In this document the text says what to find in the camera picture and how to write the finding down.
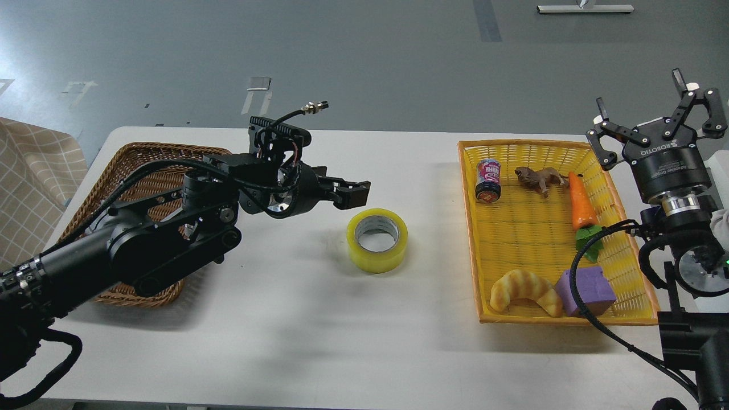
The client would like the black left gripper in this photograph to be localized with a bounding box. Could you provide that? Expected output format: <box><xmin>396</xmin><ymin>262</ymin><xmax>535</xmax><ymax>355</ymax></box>
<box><xmin>268</xmin><ymin>164</ymin><xmax>371</xmax><ymax>220</ymax></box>

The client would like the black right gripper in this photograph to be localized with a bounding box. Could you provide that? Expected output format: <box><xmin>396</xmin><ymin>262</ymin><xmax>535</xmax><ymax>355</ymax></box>
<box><xmin>586</xmin><ymin>68</ymin><xmax>728</xmax><ymax>204</ymax></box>

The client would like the yellow tape roll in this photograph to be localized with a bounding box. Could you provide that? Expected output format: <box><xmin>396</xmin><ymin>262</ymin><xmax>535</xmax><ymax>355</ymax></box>
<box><xmin>346</xmin><ymin>208</ymin><xmax>408</xmax><ymax>273</ymax></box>

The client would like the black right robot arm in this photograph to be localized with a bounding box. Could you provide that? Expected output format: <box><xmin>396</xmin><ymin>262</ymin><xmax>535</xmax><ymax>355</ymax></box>
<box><xmin>569</xmin><ymin>68</ymin><xmax>728</xmax><ymax>409</ymax></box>

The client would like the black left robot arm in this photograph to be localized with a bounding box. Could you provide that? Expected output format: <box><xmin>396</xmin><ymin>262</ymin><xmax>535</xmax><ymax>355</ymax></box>
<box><xmin>1</xmin><ymin>101</ymin><xmax>371</xmax><ymax>409</ymax></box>

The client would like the person in white clothes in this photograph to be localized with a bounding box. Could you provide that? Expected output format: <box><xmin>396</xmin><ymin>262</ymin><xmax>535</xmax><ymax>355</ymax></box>
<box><xmin>709</xmin><ymin>208</ymin><xmax>729</xmax><ymax>252</ymax></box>

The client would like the orange toy carrot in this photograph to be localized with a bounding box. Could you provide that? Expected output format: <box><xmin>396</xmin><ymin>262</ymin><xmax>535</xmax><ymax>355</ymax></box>
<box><xmin>568</xmin><ymin>172</ymin><xmax>603</xmax><ymax>251</ymax></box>

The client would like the brown toy lion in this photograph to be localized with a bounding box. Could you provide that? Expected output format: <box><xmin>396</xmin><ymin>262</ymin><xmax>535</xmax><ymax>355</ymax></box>
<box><xmin>514</xmin><ymin>167</ymin><xmax>570</xmax><ymax>198</ymax></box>

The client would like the small red jam jar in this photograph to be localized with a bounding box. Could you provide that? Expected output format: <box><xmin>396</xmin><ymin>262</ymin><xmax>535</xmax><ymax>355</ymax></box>
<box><xmin>474</xmin><ymin>158</ymin><xmax>502</xmax><ymax>203</ymax></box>

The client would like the yellow plastic basket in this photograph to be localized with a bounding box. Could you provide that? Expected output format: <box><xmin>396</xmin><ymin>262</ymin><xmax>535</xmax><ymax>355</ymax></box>
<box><xmin>458</xmin><ymin>138</ymin><xmax>626</xmax><ymax>326</ymax></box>

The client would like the white metal stand base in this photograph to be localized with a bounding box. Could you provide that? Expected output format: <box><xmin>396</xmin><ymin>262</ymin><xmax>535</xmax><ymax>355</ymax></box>
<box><xmin>536</xmin><ymin>5</ymin><xmax>635</xmax><ymax>15</ymax></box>

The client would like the purple foam cube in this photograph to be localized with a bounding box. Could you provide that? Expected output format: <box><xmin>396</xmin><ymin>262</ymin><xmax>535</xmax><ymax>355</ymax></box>
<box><xmin>555</xmin><ymin>266</ymin><xmax>616</xmax><ymax>317</ymax></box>

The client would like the toy croissant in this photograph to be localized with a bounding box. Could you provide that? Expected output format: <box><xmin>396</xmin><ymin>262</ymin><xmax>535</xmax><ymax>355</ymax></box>
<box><xmin>490</xmin><ymin>268</ymin><xmax>563</xmax><ymax>317</ymax></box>

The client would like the brown wicker basket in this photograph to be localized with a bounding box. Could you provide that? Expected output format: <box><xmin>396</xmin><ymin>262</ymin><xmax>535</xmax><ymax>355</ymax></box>
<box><xmin>60</xmin><ymin>142</ymin><xmax>230</xmax><ymax>308</ymax></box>

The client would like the beige checked cloth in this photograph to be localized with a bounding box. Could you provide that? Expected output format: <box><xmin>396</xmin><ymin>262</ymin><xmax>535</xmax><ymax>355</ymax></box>
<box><xmin>1</xmin><ymin>118</ymin><xmax>88</xmax><ymax>269</ymax></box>

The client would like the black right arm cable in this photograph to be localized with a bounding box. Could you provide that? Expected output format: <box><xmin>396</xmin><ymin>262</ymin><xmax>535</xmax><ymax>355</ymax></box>
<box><xmin>570</xmin><ymin>219</ymin><xmax>701</xmax><ymax>402</ymax></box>

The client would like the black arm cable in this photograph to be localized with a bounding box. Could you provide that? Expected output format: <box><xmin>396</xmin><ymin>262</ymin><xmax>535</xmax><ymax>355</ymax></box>
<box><xmin>570</xmin><ymin>219</ymin><xmax>701</xmax><ymax>402</ymax></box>
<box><xmin>0</xmin><ymin>329</ymin><xmax>83</xmax><ymax>410</ymax></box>

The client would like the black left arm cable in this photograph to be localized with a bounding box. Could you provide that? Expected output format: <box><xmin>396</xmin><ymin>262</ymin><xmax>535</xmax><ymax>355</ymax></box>
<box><xmin>0</xmin><ymin>329</ymin><xmax>83</xmax><ymax>410</ymax></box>

